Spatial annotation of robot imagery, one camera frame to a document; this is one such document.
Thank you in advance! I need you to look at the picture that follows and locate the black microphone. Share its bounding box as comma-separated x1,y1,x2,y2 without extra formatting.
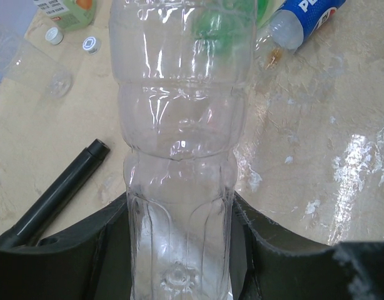
0,139,110,249

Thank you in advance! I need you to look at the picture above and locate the white cap with square mark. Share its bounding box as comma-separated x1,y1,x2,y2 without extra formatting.
82,36,101,55

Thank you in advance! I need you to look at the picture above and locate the white bottle cap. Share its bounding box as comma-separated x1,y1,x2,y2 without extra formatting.
44,27,64,46

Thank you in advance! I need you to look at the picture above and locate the Pepsi label clear bottle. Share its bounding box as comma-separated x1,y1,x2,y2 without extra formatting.
254,0,345,74

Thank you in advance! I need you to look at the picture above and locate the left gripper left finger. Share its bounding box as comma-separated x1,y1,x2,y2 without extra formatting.
0,194,132,299

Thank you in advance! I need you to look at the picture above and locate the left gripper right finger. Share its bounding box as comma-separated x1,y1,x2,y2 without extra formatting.
231,194,384,299

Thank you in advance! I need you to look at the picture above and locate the white label tea bottle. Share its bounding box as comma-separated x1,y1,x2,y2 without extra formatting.
33,0,97,31

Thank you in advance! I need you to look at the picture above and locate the green plastic bottle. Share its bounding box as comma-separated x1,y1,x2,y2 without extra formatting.
191,1,274,55

